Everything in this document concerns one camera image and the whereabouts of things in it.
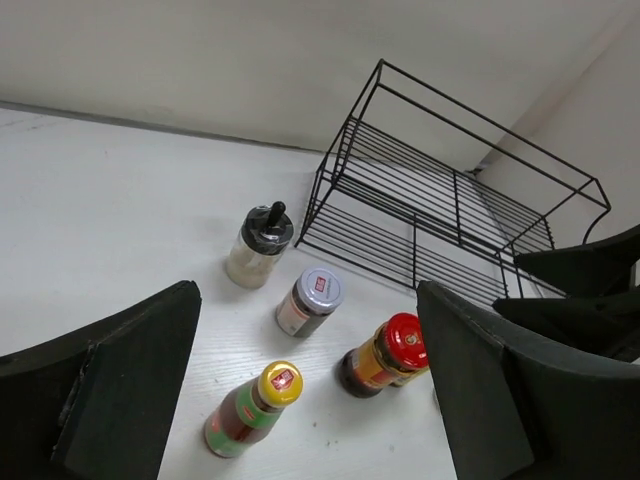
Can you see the yellow-cap green-label sauce bottle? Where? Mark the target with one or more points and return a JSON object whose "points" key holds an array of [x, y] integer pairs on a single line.
{"points": [[248, 413]]}

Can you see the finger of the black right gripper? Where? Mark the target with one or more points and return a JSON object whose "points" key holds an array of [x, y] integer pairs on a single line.
{"points": [[600, 268], [607, 326]]}

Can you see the black-lid spice shaker jar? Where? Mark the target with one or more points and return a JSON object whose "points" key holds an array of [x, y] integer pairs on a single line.
{"points": [[262, 240]]}

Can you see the red-lid chili sauce jar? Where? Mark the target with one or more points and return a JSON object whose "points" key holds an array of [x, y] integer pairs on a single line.
{"points": [[393, 356]]}

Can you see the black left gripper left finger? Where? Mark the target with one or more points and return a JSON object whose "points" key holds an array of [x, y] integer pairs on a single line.
{"points": [[99, 402]]}

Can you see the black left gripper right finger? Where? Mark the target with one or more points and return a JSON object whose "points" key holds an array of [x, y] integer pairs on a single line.
{"points": [[517, 405]]}

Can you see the white-lid dark sauce jar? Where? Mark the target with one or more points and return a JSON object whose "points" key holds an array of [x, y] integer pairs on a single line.
{"points": [[315, 295]]}

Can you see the black wire rack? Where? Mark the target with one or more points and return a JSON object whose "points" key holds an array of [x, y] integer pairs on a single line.
{"points": [[417, 185]]}

